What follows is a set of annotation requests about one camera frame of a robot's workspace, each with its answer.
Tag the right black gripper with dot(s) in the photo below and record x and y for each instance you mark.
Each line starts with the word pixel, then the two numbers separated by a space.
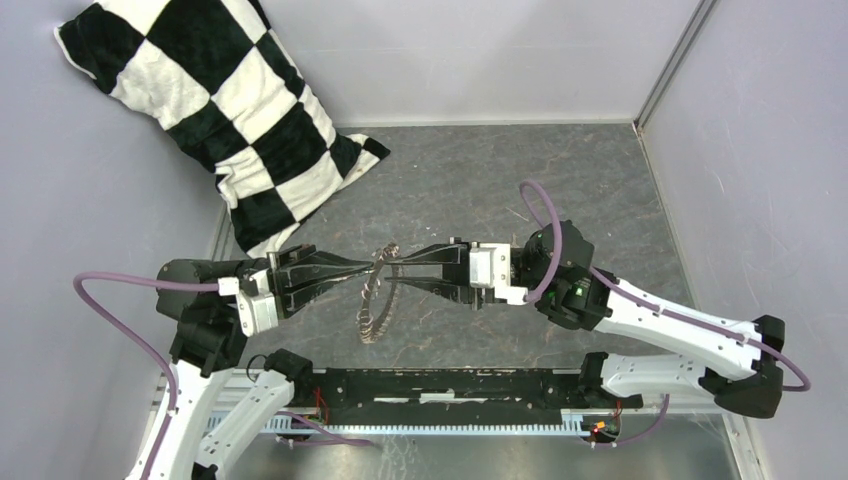
pixel 454 259

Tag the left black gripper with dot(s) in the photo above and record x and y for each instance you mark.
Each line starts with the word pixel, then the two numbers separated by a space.
pixel 305 264

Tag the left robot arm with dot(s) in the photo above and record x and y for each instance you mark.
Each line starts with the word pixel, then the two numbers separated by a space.
pixel 217 306

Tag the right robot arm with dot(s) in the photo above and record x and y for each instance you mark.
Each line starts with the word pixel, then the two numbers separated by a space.
pixel 733 363

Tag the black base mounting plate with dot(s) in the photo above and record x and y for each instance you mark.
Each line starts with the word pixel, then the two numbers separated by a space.
pixel 450 397

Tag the black white checkered pillow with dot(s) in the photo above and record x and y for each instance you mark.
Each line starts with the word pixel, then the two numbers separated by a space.
pixel 217 79

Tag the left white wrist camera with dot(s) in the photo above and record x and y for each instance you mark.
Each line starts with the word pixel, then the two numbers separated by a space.
pixel 258 313

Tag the aluminium frame rail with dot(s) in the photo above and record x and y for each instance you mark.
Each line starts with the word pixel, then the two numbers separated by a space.
pixel 603 426

